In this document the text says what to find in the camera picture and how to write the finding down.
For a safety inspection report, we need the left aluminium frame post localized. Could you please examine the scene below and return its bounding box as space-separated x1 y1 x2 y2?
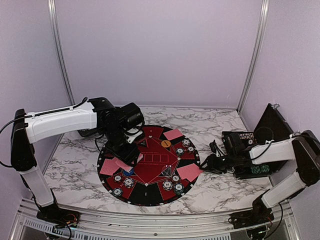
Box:
47 0 75 105

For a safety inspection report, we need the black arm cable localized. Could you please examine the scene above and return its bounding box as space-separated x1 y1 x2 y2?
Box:
250 126 320 163
0 97 88 168

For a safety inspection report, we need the single red playing card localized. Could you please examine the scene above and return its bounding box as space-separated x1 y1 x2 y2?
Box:
99 158 120 176

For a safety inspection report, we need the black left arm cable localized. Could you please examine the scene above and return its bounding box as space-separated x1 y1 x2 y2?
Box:
0 97 88 168

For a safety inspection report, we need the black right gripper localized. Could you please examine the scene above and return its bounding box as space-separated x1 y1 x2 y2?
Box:
199 152 236 175

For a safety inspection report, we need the clear round dealer button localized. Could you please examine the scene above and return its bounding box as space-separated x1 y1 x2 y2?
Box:
159 164 176 178

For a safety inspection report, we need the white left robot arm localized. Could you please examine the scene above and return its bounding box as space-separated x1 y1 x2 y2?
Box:
10 97 145 223

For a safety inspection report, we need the right aluminium frame post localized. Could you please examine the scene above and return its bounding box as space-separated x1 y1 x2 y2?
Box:
236 0 270 116

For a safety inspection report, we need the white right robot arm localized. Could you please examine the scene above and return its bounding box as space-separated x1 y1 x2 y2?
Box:
199 130 320 224

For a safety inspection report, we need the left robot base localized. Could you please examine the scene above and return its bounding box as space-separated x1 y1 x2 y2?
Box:
36 203 80 228

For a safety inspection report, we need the blue small blind button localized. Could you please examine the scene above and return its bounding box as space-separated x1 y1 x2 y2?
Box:
123 168 134 176

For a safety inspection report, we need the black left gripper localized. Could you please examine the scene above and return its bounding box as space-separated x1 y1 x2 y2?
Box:
102 126 141 167

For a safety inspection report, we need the aluminium frame post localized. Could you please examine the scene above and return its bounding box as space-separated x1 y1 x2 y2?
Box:
236 0 270 116
47 0 75 105

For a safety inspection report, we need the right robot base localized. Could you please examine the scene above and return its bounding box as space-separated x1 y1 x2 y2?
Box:
228 208 275 229

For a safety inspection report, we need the red playing card deck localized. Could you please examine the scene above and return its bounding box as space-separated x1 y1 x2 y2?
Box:
137 153 144 162

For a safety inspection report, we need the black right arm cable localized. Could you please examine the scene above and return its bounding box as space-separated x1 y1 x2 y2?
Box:
250 126 320 163

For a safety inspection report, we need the round red black poker mat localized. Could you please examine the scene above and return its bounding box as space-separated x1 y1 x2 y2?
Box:
97 125 201 207

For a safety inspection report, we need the aluminium front rail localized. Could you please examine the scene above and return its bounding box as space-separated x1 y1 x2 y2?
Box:
9 198 302 240

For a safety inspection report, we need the black poker chip case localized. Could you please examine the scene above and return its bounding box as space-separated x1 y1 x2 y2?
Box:
233 103 293 179

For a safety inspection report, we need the orange big blind button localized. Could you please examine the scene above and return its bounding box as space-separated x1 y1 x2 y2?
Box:
161 140 172 148

